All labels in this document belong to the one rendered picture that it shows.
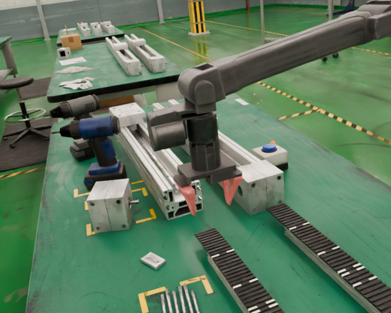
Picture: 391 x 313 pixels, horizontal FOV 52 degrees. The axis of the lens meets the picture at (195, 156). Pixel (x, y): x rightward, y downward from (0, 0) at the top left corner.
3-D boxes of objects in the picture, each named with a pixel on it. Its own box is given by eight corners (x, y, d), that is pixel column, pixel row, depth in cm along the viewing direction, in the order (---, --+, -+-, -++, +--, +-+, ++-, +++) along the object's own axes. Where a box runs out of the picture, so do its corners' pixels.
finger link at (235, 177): (200, 203, 85) (195, 163, 81) (230, 194, 87) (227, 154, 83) (213, 218, 79) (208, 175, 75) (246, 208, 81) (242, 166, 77)
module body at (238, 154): (267, 190, 111) (265, 163, 108) (234, 200, 109) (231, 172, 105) (176, 117, 181) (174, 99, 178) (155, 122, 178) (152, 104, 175)
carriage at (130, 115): (148, 128, 154) (144, 111, 151) (119, 135, 151) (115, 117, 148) (138, 118, 168) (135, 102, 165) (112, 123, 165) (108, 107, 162)
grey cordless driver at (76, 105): (112, 151, 152) (99, 95, 143) (60, 169, 142) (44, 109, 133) (103, 146, 158) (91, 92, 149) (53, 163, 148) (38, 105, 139)
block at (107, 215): (139, 228, 101) (132, 195, 97) (94, 233, 102) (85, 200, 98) (143, 208, 110) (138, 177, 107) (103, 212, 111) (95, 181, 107)
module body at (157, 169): (203, 209, 106) (200, 181, 103) (167, 220, 103) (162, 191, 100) (135, 127, 176) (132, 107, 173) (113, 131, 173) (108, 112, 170)
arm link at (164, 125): (215, 79, 68) (198, 71, 75) (147, 92, 65) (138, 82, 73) (221, 146, 72) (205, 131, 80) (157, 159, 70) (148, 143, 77)
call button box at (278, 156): (288, 169, 122) (288, 149, 119) (260, 177, 119) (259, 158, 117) (274, 159, 129) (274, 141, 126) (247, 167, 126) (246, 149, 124)
